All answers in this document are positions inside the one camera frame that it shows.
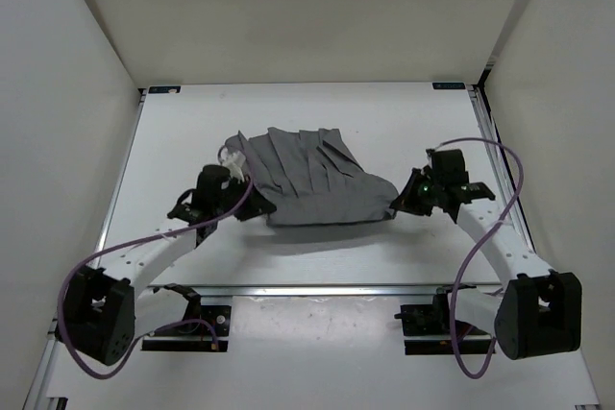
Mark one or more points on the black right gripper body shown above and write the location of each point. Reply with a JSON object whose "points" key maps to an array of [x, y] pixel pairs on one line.
{"points": [[420, 196]]}

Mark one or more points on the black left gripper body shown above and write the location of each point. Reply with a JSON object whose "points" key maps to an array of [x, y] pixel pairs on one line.
{"points": [[233, 194]]}

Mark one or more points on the grey pleated skirt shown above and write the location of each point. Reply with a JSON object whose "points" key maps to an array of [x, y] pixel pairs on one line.
{"points": [[313, 179]]}

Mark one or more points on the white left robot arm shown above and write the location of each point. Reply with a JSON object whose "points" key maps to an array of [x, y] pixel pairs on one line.
{"points": [[103, 310]]}

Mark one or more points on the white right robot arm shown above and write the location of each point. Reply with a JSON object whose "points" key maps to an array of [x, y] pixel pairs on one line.
{"points": [[539, 310]]}

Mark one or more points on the blue label right corner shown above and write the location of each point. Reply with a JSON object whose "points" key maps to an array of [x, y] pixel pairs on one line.
{"points": [[448, 86]]}

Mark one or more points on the blue label corner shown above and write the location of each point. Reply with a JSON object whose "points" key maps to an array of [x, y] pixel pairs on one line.
{"points": [[448, 86], [164, 89]]}

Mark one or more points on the blue label left corner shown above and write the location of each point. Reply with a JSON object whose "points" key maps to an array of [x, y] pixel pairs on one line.
{"points": [[164, 89]]}

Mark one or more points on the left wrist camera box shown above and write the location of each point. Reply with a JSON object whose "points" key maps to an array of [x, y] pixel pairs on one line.
{"points": [[234, 162]]}

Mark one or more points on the aluminium frame rail right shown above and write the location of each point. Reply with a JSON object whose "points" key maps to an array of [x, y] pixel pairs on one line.
{"points": [[499, 160]]}

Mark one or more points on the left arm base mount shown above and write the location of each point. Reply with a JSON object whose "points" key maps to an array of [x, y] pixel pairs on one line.
{"points": [[176, 318]]}

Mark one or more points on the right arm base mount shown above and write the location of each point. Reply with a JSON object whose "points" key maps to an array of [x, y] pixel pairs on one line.
{"points": [[426, 329]]}

